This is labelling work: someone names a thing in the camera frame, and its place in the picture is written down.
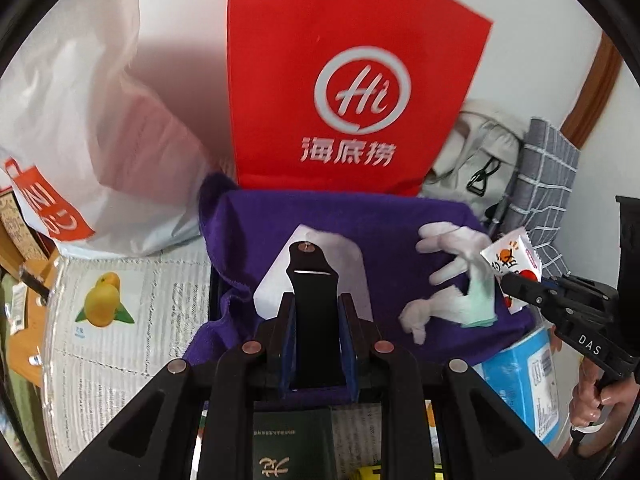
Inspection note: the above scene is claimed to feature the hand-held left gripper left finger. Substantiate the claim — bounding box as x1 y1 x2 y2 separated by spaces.
60 292 296 480

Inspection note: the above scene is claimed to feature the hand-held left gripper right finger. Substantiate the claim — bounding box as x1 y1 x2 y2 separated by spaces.
337 292 568 480

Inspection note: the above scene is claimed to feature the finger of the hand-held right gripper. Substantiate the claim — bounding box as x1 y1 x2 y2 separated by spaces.
501 270 563 318

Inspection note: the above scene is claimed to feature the white orange snack packet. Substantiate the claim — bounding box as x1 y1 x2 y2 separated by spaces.
479 226 544 317

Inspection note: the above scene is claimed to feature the black watch strap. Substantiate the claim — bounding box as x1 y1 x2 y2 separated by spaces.
283 241 348 391

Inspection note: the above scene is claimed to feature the white glove with green cuff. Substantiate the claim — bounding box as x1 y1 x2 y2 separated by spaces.
399 286 473 345
416 222 497 328

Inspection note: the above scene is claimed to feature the white paper card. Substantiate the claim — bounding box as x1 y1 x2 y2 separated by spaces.
253 224 373 322

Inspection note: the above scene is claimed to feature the purple towel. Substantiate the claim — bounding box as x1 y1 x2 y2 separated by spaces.
182 172 533 411

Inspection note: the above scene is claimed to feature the person's right hand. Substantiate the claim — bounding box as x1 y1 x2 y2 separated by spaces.
571 364 640 428

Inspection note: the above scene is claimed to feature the blue tissue pack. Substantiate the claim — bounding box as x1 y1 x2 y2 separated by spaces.
472 324 572 458

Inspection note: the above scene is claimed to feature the dark green booklet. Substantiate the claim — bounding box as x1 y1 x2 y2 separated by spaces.
251 405 335 480

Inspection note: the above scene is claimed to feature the grey plaid cushion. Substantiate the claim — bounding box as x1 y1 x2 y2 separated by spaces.
492 117 581 281

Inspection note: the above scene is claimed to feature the yellow black pouch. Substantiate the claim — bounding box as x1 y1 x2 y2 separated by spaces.
354 465 396 480

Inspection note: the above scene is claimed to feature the beige fabric bag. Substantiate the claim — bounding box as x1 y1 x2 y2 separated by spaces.
420 99 528 233

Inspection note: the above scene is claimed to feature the red paper bag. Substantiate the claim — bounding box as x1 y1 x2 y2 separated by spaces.
226 0 495 197

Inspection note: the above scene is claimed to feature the white plastic bag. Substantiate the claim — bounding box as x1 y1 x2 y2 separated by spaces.
0 0 236 257

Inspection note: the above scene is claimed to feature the wooden door frame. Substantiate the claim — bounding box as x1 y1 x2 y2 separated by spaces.
559 35 625 151

